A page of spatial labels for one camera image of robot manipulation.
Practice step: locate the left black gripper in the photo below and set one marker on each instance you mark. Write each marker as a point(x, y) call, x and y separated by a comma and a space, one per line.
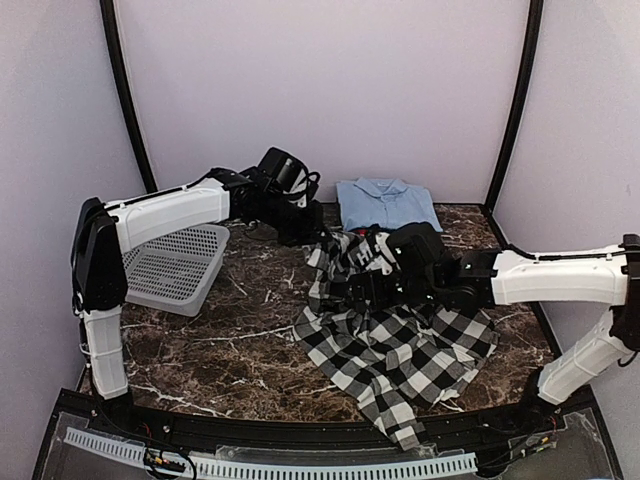
point(310, 234)

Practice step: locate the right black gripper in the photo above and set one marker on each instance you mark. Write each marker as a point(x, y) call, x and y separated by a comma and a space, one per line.
point(379, 299)

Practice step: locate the black white plaid shirt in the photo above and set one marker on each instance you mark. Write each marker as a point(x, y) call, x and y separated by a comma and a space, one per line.
point(390, 360)

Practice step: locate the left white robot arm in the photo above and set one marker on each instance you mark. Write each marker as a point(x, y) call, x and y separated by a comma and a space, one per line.
point(106, 231)

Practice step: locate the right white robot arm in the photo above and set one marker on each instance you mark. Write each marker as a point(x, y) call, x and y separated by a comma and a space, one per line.
point(412, 266)

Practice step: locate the folded light blue shirt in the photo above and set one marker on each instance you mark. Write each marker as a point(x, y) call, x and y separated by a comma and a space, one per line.
point(389, 203)

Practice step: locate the grey plastic basket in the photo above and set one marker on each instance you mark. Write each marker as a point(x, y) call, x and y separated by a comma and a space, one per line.
point(175, 273)

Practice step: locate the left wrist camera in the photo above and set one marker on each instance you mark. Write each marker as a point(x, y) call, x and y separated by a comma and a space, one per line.
point(305, 189)

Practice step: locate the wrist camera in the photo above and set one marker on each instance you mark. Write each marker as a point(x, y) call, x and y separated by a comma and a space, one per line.
point(305, 189)
point(383, 259)

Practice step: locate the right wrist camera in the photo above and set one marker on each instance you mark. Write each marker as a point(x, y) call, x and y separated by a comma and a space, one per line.
point(383, 259)

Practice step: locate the black front rail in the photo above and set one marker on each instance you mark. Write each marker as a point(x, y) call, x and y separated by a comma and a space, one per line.
point(206, 433)

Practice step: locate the left black frame post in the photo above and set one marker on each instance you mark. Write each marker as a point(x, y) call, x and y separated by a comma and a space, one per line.
point(125, 97)

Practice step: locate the black frame post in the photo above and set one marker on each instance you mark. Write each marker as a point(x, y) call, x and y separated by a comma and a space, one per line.
point(125, 97)
point(520, 93)

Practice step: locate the white slotted cable duct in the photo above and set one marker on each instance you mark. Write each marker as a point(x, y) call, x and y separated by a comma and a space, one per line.
point(201, 467)

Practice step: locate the right black frame post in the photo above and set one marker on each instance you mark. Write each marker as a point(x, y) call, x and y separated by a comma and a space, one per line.
point(520, 93)

